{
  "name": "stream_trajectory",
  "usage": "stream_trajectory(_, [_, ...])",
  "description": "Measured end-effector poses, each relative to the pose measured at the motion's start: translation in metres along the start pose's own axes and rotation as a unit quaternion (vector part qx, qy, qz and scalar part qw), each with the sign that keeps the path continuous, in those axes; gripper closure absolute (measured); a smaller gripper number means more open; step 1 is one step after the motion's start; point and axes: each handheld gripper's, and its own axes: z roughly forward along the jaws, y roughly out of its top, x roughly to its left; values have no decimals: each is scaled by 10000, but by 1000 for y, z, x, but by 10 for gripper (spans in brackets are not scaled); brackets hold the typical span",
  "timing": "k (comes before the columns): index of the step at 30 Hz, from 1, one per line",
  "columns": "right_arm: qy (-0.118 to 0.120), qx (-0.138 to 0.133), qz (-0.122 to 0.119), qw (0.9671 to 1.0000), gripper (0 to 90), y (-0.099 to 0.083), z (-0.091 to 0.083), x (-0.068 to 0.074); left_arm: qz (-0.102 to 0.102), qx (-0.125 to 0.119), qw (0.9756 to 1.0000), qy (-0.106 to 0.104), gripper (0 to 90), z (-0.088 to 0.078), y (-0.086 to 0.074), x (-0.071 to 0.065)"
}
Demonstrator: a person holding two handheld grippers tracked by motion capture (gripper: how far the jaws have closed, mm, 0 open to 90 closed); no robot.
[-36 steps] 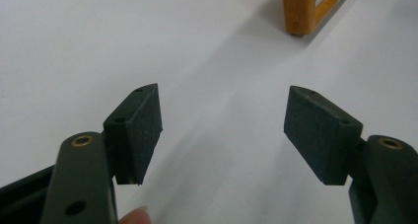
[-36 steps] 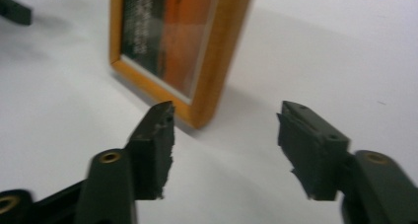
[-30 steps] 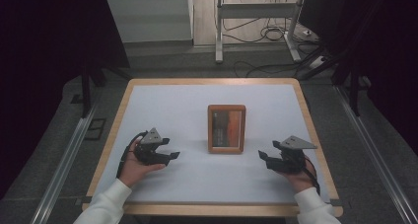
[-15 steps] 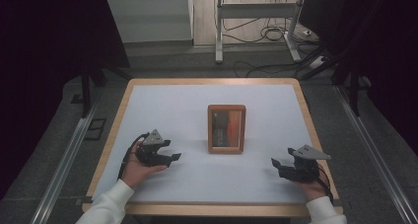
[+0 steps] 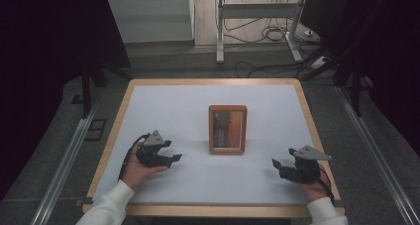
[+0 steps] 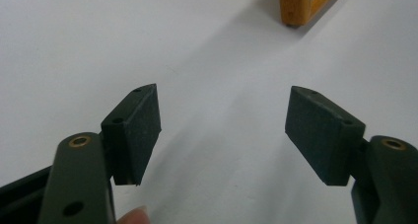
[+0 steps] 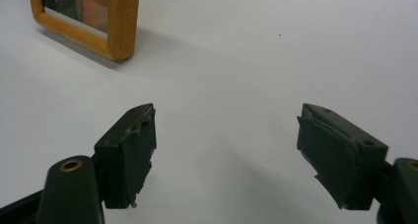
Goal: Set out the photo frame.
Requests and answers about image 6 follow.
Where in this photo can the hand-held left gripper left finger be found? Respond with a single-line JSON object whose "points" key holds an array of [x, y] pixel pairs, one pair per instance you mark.
{"points": [[133, 135]]}

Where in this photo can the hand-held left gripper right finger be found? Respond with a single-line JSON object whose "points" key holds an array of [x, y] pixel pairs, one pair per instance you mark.
{"points": [[320, 138]]}

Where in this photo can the white table mat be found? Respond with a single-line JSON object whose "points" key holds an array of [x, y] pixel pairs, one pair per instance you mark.
{"points": [[210, 69]]}

